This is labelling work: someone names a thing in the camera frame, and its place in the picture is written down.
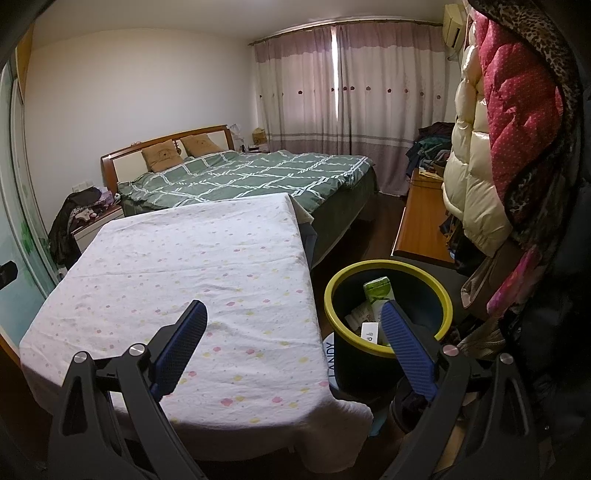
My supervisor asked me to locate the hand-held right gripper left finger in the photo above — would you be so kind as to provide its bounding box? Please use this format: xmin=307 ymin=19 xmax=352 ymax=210
xmin=46 ymin=299 xmax=208 ymax=480

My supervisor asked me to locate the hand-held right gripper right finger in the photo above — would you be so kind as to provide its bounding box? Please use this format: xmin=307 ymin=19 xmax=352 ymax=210
xmin=379 ymin=301 xmax=539 ymax=480

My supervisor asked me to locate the small white box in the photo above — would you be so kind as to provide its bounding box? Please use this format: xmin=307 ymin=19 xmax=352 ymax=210
xmin=361 ymin=322 xmax=386 ymax=346

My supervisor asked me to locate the dark bin with yellow rim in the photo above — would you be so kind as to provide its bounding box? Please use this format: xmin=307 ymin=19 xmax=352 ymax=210
xmin=324 ymin=260 xmax=453 ymax=402

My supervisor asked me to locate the green tissue pack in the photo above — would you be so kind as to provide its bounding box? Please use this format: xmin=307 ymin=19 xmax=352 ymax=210
xmin=363 ymin=276 xmax=397 ymax=305

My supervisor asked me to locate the glass sliding wardrobe door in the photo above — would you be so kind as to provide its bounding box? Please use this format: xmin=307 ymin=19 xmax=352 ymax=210
xmin=0 ymin=28 xmax=61 ymax=333

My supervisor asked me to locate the dark clothes heap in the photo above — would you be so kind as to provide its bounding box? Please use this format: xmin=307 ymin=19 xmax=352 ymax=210
xmin=48 ymin=187 xmax=102 ymax=268

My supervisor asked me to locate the white printed bag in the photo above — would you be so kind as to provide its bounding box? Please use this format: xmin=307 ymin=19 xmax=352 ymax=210
xmin=322 ymin=332 xmax=340 ymax=388

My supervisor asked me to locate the white floral tablecloth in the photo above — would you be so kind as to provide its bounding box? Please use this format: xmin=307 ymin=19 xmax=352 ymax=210
xmin=19 ymin=193 xmax=374 ymax=450

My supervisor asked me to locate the white nightstand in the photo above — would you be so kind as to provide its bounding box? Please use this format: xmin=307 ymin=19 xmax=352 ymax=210
xmin=73 ymin=205 xmax=124 ymax=254

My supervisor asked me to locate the beige plastic bag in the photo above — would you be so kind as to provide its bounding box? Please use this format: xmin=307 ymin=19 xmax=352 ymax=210
xmin=461 ymin=251 xmax=506 ymax=319

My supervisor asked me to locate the pink floral garment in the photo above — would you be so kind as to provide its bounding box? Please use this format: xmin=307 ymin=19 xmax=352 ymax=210
xmin=489 ymin=249 xmax=541 ymax=317

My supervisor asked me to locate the wooden cabinet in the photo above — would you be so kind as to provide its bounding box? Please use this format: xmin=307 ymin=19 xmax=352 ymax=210
xmin=392 ymin=168 xmax=458 ymax=264

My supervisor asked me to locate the wooden bed headboard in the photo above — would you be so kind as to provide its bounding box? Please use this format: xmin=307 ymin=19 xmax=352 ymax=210
xmin=100 ymin=124 xmax=230 ymax=185

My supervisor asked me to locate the cream puffer jacket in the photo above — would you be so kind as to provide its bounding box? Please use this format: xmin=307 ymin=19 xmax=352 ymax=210
xmin=442 ymin=32 xmax=513 ymax=257

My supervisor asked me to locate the green checked duvet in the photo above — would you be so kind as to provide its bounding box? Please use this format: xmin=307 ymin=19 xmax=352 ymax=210
xmin=116 ymin=150 xmax=377 ymax=232

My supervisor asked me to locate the brown bear pillow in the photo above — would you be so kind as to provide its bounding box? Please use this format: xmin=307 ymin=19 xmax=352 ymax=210
xmin=180 ymin=135 xmax=225 ymax=157
xmin=141 ymin=143 xmax=184 ymax=171

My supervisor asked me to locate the pile of clothes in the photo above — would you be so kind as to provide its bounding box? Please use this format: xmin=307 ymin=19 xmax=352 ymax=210
xmin=406 ymin=122 xmax=458 ymax=178

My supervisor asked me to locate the red dotted padded jacket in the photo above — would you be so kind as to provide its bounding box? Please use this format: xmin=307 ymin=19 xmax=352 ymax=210
xmin=475 ymin=9 xmax=566 ymax=217

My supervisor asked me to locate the pink white curtain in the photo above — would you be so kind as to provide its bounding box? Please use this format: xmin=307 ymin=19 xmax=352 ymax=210
xmin=249 ymin=21 xmax=462 ymax=199

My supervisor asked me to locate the leopard print garment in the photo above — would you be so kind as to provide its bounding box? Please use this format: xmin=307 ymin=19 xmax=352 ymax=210
xmin=475 ymin=0 xmax=583 ymax=121

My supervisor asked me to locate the wall air conditioner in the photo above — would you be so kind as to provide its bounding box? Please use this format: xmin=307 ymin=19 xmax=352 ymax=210
xmin=442 ymin=4 xmax=465 ymax=47

